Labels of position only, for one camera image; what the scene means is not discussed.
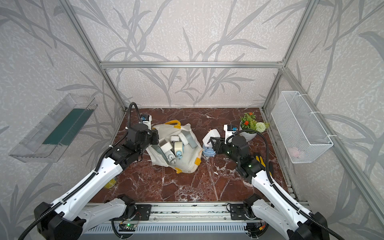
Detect light blue face alarm clock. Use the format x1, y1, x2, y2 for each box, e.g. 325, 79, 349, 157
203, 145, 216, 158

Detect white canvas bag yellow handles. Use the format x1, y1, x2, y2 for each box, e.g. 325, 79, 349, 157
147, 120, 203, 174

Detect white digital clock dark screen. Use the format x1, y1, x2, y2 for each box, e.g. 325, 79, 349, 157
159, 139, 173, 155

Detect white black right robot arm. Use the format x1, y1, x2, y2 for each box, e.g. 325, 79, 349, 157
203, 135, 330, 240

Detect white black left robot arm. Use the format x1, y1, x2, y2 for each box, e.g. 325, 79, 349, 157
30, 124, 159, 240

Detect grey square analog clock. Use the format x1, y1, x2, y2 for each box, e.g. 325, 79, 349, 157
180, 131, 198, 149

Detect white twin bell alarm clock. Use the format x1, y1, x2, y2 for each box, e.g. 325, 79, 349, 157
166, 151, 176, 164

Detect blue twin bell alarm clock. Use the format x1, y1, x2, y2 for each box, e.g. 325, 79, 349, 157
174, 142, 184, 160

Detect yellow work glove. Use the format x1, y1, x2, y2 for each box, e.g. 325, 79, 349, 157
254, 154, 274, 177

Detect white pot artificial plant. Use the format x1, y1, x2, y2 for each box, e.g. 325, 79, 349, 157
240, 112, 270, 142

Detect pink object in basket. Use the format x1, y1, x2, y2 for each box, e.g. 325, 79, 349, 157
288, 147, 305, 159

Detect green yellow tape roll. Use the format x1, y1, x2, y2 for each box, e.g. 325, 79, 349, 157
104, 177, 117, 189

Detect green circuit board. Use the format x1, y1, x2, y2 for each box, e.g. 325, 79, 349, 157
119, 223, 138, 233

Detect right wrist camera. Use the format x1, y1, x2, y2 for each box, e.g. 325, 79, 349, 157
224, 125, 238, 143

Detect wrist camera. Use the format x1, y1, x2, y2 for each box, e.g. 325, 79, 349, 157
224, 125, 238, 143
140, 114, 152, 124

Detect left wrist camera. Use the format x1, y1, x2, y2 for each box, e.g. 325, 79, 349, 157
140, 114, 152, 124

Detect right black cable conduit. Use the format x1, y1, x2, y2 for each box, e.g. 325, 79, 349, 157
226, 128, 346, 240

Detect black cable conduit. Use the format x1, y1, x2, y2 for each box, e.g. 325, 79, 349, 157
17, 101, 142, 240
226, 128, 346, 240

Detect left black cable conduit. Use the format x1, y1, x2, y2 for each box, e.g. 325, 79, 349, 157
17, 101, 142, 240

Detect white wire mesh basket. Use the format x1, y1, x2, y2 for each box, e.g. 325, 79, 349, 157
272, 91, 334, 164

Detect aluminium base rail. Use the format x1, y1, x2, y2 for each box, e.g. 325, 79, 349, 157
84, 203, 268, 235

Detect clear plastic wall shelf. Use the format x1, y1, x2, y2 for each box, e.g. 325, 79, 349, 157
9, 94, 98, 163

